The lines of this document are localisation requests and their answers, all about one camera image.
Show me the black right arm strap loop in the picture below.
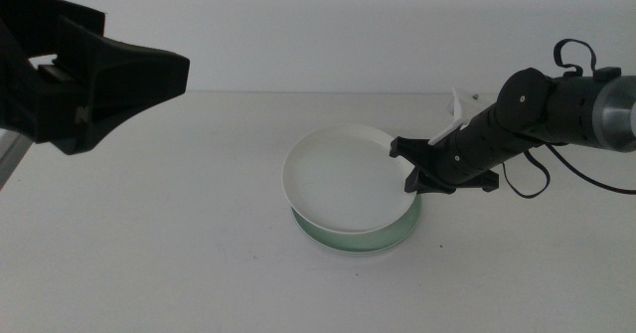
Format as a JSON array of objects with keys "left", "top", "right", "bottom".
[{"left": 553, "top": 38, "right": 623, "bottom": 82}]

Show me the grey shallow bowl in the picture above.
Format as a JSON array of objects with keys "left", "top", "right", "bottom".
[{"left": 302, "top": 233, "right": 413, "bottom": 256}]

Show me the mint green shallow bowl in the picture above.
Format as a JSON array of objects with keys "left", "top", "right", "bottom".
[{"left": 290, "top": 193, "right": 423, "bottom": 254}]

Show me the white shallow bowl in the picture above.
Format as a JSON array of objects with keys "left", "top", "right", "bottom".
[{"left": 281, "top": 122, "right": 419, "bottom": 235}]

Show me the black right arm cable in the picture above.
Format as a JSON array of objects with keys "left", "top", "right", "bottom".
[{"left": 500, "top": 141, "right": 636, "bottom": 200}]

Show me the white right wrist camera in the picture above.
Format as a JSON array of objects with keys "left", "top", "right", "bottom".
[{"left": 427, "top": 86, "right": 481, "bottom": 147}]

